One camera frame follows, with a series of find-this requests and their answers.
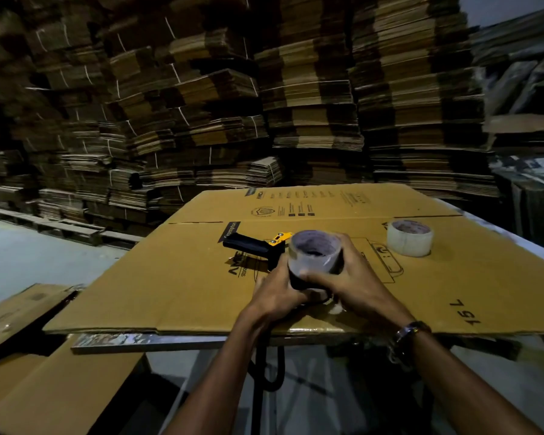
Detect pile of loose cardboard sheets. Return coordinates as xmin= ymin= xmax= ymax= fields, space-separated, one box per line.
xmin=469 ymin=3 xmax=544 ymax=252

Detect black cable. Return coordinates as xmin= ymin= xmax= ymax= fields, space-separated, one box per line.
xmin=248 ymin=331 xmax=286 ymax=435

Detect silver wristwatch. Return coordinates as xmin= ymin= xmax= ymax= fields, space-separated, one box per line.
xmin=387 ymin=321 xmax=432 ymax=373

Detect person's left hand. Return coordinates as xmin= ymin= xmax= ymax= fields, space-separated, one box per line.
xmin=241 ymin=265 xmax=322 ymax=334

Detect black yellow tape dispenser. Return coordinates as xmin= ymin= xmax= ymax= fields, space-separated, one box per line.
xmin=222 ymin=230 xmax=337 ymax=309

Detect stacks of bundled flat cardboard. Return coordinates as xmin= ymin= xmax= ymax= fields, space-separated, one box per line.
xmin=0 ymin=0 xmax=500 ymax=237

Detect person's left forearm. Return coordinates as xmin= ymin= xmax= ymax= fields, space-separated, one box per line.
xmin=162 ymin=309 xmax=274 ymax=435

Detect person's right hand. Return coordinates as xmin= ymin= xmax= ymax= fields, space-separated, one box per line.
xmin=298 ymin=233 xmax=414 ymax=334

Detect plain flat cardboard sheet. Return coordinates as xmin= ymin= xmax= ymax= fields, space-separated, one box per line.
xmin=0 ymin=335 xmax=147 ymax=435
xmin=0 ymin=283 xmax=85 ymax=359

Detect person's right forearm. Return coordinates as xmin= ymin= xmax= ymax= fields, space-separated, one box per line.
xmin=389 ymin=322 xmax=544 ymax=435

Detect clear packing tape roll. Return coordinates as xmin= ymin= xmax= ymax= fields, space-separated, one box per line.
xmin=287 ymin=229 xmax=344 ymax=291
xmin=386 ymin=219 xmax=434 ymax=258

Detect large flattened printed cardboard box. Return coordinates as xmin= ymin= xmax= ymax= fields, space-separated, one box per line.
xmin=43 ymin=183 xmax=544 ymax=337

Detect row of wooden pallets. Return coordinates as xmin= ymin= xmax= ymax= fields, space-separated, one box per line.
xmin=0 ymin=205 xmax=144 ymax=250

